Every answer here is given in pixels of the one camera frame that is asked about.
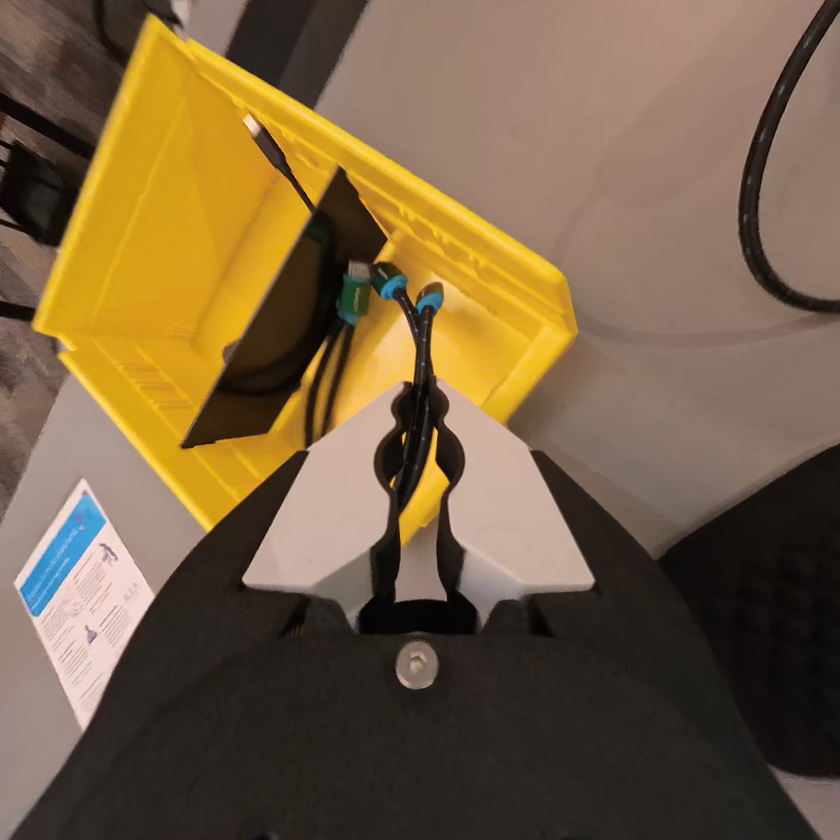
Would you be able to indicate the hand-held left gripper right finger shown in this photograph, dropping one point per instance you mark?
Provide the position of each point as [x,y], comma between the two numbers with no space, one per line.
[512,525]

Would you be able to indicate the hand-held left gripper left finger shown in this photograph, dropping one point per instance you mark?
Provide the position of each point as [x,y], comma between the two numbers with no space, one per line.
[315,525]

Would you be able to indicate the yellow plastic bin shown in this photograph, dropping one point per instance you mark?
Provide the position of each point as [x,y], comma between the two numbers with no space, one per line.
[164,229]

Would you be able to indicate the printed instruction sheet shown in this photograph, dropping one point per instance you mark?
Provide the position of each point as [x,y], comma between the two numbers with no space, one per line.
[79,590]

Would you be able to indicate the black textured mat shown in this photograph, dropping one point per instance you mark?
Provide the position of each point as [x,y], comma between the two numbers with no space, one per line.
[774,590]

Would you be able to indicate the dark bin divider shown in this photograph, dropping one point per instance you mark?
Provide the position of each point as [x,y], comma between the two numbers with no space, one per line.
[354,216]

